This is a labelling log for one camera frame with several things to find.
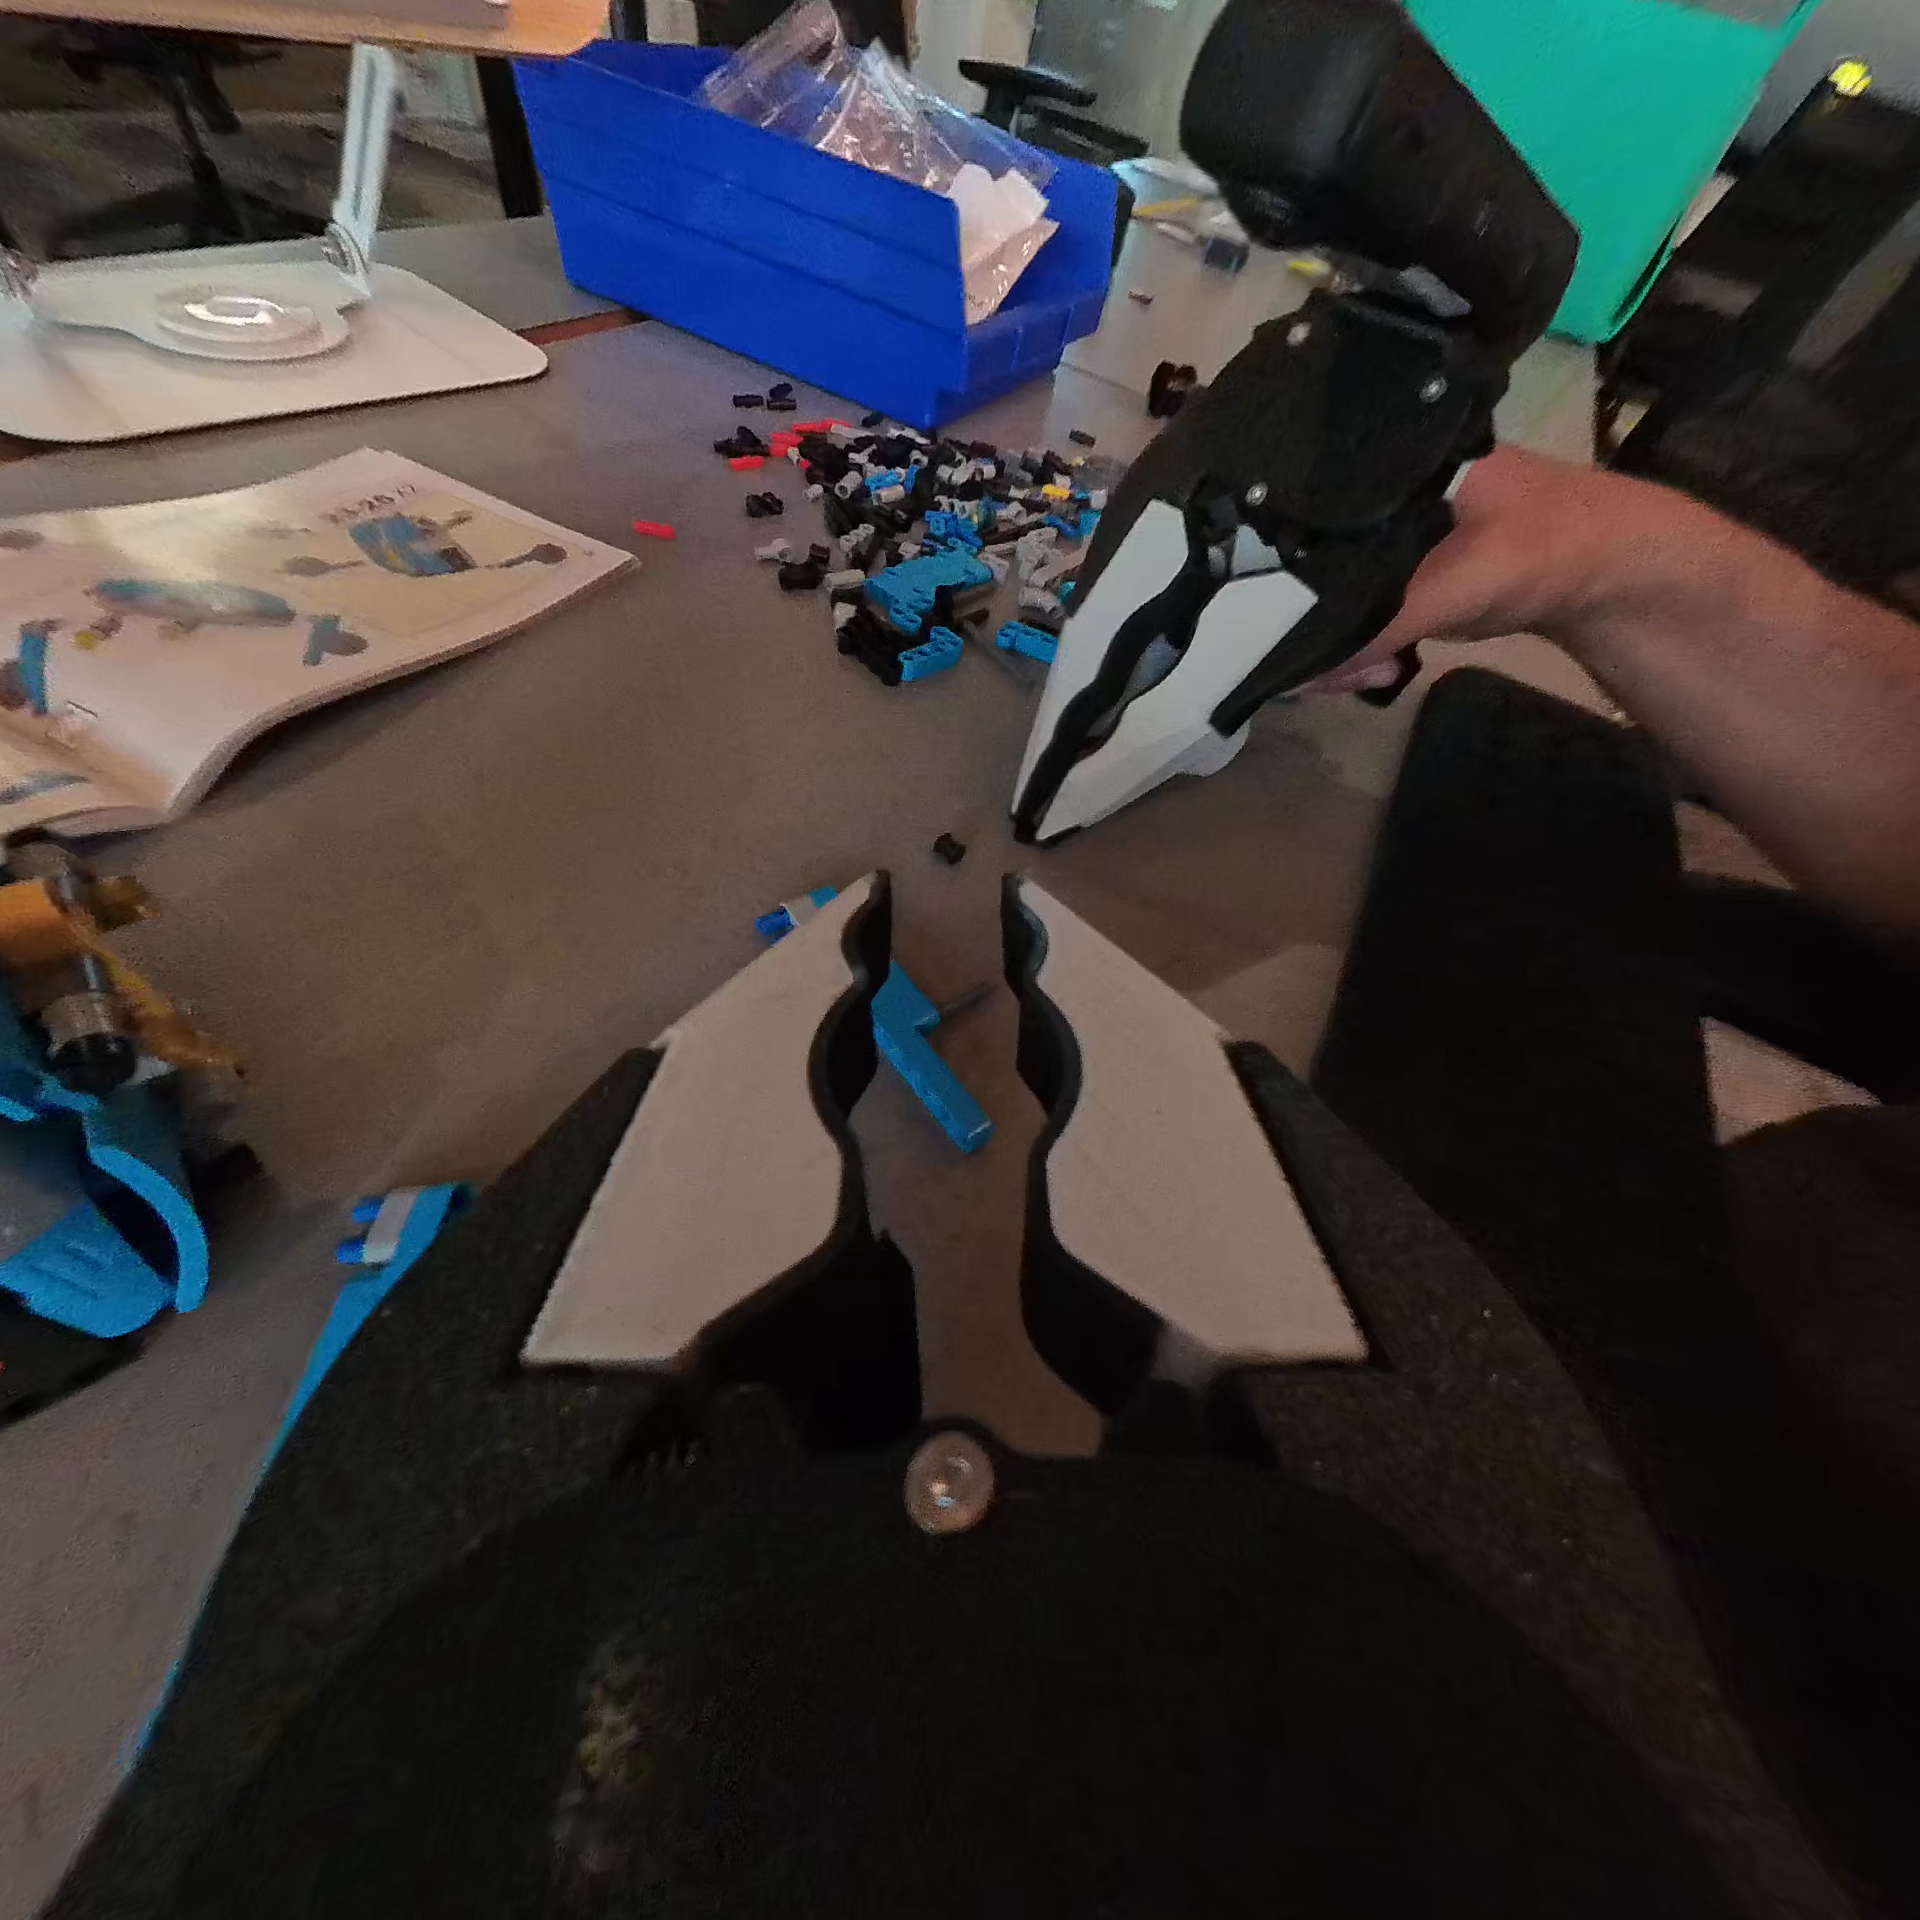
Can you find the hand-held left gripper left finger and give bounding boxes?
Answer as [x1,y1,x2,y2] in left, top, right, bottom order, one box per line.
[521,873,892,1373]

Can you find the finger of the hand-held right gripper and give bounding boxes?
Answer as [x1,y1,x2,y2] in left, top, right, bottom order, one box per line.
[1034,566,1325,850]
[1010,500,1201,847]

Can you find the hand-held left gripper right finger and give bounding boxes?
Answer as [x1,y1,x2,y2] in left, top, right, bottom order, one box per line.
[1001,875,1374,1373]

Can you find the pile of small building bricks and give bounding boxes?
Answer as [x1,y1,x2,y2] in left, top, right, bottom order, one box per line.
[710,381,1126,695]

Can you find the long blue perforated beam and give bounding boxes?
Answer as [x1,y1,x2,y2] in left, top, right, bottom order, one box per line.
[758,884,996,1156]

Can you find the short blue beam with pins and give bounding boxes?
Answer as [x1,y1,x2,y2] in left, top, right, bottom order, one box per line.
[270,1180,480,1481]

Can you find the person's right forearm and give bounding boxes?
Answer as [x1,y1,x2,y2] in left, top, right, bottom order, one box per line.
[1548,494,1920,939]

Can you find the grey desk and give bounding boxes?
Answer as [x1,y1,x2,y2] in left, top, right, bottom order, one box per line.
[0,217,1620,1920]

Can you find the person's right hand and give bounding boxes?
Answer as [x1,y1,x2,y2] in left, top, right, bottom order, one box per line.
[1315,444,1597,700]

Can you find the black perforated chair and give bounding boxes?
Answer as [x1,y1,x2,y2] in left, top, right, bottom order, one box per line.
[1313,670,1920,1654]

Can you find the teal plastic panel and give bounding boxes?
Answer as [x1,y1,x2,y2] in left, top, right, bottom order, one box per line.
[1401,0,1823,345]

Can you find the black mesh office chair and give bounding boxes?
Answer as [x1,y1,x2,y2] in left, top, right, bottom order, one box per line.
[1590,60,1920,600]

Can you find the black swivel chair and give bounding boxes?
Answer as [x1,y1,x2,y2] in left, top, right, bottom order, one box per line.
[959,56,1150,166]

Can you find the blue plastic bin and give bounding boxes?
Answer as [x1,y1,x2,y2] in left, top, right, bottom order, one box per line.
[512,35,1124,433]

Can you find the clear plastic bags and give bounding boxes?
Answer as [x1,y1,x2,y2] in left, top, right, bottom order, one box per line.
[698,0,1059,325]

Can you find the blue brick-built toy model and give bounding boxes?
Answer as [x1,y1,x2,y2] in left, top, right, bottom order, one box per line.
[0,834,255,1420]

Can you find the person's brown clothing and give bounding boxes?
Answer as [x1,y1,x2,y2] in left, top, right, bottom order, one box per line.
[1709,1096,1920,1920]

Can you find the instruction booklet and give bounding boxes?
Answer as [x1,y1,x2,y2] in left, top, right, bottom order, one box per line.
[0,450,644,841]

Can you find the white stand base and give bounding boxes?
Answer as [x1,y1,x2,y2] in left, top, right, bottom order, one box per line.
[0,257,547,450]

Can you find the light wooden board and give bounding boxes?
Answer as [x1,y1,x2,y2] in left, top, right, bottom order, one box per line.
[0,0,615,60]

